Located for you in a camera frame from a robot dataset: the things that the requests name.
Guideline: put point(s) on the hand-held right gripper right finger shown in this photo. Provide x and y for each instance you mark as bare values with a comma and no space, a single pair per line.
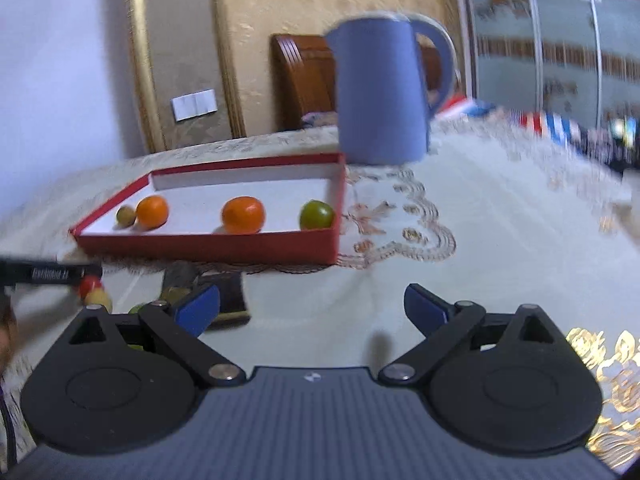
425,307

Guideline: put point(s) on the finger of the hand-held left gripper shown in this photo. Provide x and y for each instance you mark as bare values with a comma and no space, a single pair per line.
85,271

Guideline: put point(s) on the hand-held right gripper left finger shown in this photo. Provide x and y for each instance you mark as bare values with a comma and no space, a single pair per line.
197,310

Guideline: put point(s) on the red cherry tomato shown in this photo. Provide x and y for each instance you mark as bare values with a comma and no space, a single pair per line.
91,286

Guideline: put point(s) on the yellow-green round fruit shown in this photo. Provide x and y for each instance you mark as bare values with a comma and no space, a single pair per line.
97,301

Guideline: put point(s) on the red shallow box tray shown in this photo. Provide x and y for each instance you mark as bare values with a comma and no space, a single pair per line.
210,247

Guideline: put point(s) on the small olive-green round fruit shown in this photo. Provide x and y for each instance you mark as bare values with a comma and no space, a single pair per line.
125,215

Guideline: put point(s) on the orange mandarin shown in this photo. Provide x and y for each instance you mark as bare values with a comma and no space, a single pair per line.
243,215
152,211

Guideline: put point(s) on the green mandarin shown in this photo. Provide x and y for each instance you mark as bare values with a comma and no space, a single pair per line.
316,215

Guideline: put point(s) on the black box with gold print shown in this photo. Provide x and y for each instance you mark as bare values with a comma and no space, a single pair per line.
232,295

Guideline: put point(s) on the dark cylinder with gold end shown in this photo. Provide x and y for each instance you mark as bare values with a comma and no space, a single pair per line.
177,277

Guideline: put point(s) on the green fruit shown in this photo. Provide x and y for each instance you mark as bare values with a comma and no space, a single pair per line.
136,308

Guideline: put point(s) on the cream embroidered tablecloth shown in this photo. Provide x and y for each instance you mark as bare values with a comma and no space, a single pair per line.
500,240

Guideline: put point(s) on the blue electric kettle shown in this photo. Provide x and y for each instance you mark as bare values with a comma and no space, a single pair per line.
380,90

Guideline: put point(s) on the colourful clothes pile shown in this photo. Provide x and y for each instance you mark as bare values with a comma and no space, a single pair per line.
610,140

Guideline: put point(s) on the wooden bed headboard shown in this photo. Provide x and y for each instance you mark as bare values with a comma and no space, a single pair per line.
305,80

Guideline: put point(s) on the wardrobe with floral sliding doors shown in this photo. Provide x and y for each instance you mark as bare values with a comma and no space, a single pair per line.
560,35

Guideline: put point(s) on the white wall light switch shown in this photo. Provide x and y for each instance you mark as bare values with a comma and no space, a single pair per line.
194,105

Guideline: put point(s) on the gold wall frame moulding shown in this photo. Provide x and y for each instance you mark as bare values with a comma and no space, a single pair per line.
142,60

